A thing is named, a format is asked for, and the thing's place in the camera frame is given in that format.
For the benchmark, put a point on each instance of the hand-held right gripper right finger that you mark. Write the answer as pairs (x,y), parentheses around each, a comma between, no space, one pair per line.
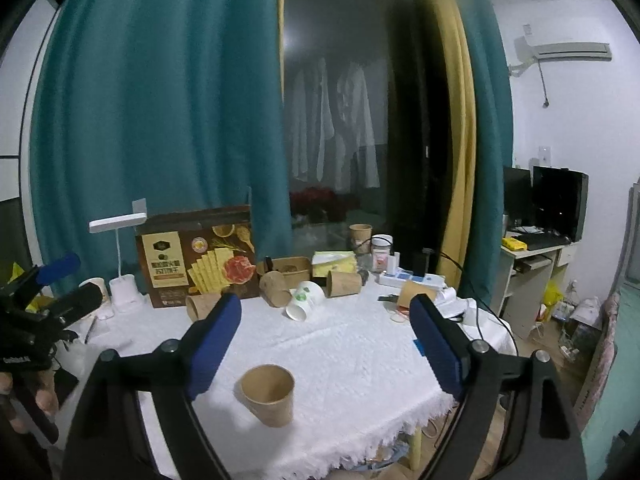
(440,350)

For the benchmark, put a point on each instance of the brown printed food box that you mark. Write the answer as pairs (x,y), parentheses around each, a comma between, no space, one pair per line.
(200,260)

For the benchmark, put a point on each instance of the red flowers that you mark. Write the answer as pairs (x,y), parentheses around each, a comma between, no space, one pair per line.
(320,205)

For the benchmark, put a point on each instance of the white air conditioner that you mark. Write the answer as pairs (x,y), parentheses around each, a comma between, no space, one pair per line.
(565,50)

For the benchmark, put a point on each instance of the white lidded jar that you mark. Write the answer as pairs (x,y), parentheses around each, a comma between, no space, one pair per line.
(381,255)

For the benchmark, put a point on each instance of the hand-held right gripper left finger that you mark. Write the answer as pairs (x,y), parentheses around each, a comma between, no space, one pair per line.
(215,345)

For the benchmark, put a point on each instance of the white desk lamp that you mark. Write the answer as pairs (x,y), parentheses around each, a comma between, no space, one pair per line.
(122,290)

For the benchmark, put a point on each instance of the yellow plastic bag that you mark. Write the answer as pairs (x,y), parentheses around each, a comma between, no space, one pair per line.
(551,297)

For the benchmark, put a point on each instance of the small white holder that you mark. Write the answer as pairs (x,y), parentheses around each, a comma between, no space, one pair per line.
(394,262)

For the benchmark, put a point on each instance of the yellow tissue pack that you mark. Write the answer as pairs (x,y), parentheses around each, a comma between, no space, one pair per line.
(334,260)

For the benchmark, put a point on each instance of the narrow teal curtain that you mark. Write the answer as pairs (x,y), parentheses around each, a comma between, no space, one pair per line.
(492,135)

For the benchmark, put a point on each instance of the hanging white garment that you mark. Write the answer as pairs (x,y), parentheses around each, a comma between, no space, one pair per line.
(357,130)
(310,125)

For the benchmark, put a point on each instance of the yellow curtain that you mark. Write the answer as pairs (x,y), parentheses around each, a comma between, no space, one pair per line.
(457,160)

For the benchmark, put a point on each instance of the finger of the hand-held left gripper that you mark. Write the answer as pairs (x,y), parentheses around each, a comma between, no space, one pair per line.
(75,300)
(57,265)

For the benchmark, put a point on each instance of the person's left hand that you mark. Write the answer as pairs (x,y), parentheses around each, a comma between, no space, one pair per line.
(42,392)

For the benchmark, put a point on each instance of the black keyboard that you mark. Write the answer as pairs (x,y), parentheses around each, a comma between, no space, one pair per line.
(545,242)

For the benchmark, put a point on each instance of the white wall socket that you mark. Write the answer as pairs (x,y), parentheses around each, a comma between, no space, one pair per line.
(543,155)

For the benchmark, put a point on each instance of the wide teal curtain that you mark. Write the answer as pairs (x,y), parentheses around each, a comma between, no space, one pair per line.
(150,110)

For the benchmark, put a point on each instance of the white power strip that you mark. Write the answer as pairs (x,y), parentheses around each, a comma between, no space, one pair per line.
(405,278)

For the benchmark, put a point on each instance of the white computer desk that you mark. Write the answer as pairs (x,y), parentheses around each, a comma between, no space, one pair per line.
(520,280)

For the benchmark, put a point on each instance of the small brown cardboard box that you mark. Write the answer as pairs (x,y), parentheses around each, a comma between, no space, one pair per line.
(290,266)

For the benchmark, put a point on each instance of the white cup with green print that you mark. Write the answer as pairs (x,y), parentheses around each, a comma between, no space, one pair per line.
(304,300)

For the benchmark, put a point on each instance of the black computer monitor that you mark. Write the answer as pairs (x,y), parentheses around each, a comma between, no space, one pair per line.
(557,202)

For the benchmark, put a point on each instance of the plain white cup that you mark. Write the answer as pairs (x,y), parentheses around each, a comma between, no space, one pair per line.
(95,287)

